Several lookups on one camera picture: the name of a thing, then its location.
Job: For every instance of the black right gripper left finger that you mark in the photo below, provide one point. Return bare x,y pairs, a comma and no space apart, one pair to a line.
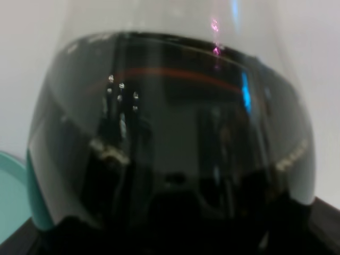
74,234

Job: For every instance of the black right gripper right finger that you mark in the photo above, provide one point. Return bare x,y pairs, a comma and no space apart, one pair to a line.
285,226

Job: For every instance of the cola bottle yellow cap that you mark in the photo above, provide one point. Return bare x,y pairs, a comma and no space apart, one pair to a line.
168,110

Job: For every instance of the green round plate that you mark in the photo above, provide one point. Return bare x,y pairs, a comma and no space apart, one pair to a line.
24,214

